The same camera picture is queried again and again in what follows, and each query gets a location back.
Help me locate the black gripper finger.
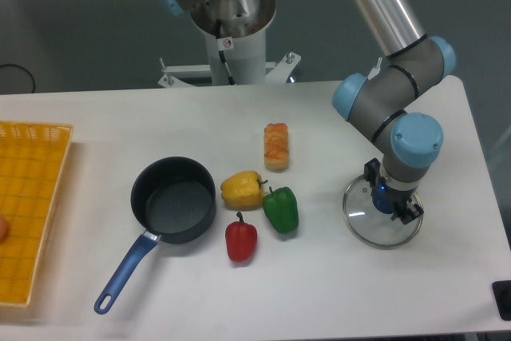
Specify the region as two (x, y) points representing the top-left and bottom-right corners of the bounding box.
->
(391, 201), (407, 221)
(402, 199), (423, 224)

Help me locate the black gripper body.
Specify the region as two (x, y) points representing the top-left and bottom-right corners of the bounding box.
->
(363, 159), (418, 212)

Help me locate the glass lid blue knob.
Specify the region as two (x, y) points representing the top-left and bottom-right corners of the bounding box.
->
(343, 176), (423, 249)

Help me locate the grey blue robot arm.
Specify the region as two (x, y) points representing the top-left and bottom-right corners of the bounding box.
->
(162, 0), (457, 224)

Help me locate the green bell pepper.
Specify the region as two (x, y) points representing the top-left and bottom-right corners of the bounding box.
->
(263, 187), (299, 234)

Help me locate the orange bread loaf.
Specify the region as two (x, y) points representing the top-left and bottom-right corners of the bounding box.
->
(263, 123), (289, 171)

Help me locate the black device at table edge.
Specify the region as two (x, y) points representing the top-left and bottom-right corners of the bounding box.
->
(492, 280), (511, 321)

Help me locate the yellow bell pepper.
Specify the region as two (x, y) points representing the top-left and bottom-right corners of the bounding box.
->
(220, 170), (268, 211)

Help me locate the red bell pepper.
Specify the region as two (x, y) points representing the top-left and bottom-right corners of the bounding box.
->
(225, 212), (258, 263)

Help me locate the yellow woven basket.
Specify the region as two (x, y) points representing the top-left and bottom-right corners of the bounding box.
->
(1, 121), (73, 307)

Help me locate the dark saucepan blue handle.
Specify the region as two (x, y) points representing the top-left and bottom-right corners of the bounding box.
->
(94, 157), (216, 315)

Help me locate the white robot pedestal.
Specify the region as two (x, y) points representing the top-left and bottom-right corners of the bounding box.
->
(159, 0), (302, 88)

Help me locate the black cable on floor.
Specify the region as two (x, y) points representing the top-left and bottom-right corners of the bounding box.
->
(0, 63), (37, 94)

